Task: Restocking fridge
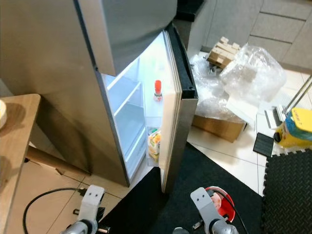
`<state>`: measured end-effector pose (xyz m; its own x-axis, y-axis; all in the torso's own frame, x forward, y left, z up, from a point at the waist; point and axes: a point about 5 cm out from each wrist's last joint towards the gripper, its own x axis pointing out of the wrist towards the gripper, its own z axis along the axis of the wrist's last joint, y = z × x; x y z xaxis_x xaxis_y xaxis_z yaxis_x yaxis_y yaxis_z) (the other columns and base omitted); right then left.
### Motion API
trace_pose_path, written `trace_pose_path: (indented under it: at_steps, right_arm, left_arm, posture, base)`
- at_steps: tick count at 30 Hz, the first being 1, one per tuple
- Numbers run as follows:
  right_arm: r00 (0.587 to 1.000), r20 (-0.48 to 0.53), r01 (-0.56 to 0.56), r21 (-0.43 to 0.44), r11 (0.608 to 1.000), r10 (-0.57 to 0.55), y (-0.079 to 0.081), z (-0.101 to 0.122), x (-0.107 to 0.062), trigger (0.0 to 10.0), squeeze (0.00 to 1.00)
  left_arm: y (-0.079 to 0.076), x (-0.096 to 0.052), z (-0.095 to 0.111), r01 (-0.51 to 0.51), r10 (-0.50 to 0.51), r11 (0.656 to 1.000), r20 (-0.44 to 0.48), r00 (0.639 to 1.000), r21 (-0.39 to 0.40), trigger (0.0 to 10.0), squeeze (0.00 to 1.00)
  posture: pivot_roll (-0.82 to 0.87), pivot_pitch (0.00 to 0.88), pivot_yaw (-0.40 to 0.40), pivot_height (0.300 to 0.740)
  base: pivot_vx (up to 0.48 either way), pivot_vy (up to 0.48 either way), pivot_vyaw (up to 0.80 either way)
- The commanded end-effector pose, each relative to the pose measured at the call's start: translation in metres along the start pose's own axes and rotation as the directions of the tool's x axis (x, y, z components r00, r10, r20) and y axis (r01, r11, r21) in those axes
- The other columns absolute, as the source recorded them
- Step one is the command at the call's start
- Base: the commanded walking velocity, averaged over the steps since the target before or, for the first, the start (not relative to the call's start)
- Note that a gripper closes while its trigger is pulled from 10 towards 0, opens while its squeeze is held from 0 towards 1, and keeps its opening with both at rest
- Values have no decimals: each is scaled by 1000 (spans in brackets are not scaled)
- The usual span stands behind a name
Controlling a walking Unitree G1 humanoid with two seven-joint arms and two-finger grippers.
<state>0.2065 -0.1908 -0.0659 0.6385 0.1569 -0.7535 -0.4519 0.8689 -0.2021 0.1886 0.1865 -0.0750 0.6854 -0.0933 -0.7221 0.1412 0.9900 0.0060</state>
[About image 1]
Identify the steel fridge compartment door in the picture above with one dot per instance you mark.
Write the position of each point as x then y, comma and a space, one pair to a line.
178, 136

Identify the pink food packet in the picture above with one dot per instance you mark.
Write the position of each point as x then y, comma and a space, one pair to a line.
216, 199

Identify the red bowl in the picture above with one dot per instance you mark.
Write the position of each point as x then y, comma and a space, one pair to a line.
226, 209

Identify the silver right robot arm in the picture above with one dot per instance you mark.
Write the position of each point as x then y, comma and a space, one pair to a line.
222, 229

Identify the stainless steel fridge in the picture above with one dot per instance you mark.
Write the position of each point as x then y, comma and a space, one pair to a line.
53, 73

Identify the glass fridge shelf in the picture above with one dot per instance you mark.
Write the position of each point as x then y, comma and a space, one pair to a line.
132, 141
122, 97

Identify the white round bowl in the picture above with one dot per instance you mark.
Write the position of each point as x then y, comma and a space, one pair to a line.
3, 114

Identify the light wooden table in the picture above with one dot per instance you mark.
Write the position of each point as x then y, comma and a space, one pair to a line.
17, 156

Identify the yellow juice carton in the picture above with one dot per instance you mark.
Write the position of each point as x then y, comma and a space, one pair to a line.
154, 145

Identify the orange capped bottle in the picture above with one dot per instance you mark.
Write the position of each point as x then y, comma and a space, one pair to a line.
158, 87

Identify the black floor mat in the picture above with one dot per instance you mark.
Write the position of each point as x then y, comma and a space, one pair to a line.
175, 209

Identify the black kitchen counter top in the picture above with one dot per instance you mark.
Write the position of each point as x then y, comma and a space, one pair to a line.
190, 7

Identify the flat brown cardboard box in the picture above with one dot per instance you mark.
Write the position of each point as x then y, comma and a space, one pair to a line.
219, 129

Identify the stack of wooden slats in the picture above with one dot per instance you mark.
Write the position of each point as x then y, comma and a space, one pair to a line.
223, 52

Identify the white foam board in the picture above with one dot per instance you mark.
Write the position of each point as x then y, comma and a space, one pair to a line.
243, 111

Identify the black square pad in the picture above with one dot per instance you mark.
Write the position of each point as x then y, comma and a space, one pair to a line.
264, 145

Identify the grey white device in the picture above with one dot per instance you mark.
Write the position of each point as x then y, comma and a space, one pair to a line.
274, 118

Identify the grey kitchen cabinet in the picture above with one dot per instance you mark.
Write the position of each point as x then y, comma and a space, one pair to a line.
273, 29

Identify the yellow blue machine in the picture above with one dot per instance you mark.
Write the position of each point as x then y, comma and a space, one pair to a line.
292, 140

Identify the grey metal pole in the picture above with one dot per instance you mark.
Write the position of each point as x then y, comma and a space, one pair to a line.
296, 101

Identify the black foam puzzle mat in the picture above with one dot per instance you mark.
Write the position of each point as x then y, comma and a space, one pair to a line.
290, 195

